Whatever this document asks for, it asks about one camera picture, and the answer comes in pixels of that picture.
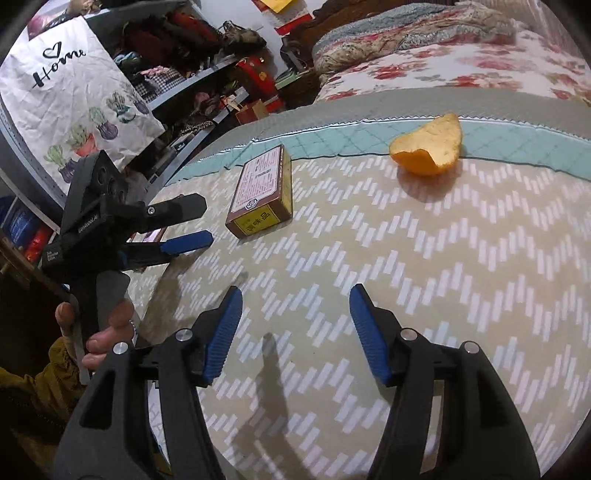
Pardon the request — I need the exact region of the white Home cactus cloth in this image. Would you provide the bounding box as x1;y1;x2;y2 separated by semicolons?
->
1;17;164;192

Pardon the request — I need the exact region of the floral bed sheet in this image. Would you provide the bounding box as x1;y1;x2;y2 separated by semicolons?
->
317;30;590;105

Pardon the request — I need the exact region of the person's left hand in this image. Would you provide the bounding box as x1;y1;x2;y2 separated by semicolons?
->
55;299;135;370

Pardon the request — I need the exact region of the yellow pink cardboard box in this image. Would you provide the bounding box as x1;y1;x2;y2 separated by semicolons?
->
225;145;294;239

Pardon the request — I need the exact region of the dark wooden headboard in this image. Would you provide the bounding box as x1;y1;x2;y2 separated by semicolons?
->
287;0;417;52

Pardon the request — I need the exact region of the cluttered grey shelf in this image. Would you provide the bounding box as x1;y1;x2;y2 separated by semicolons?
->
1;1;263;276

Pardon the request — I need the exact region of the beige chevron quilt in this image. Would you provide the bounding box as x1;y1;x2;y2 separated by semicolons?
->
129;89;590;479

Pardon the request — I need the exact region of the yellow red wall calendar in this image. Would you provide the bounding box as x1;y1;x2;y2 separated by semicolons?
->
252;0;312;36

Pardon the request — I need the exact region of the floral patchwork pillow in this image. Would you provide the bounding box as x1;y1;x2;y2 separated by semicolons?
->
311;2;517;78

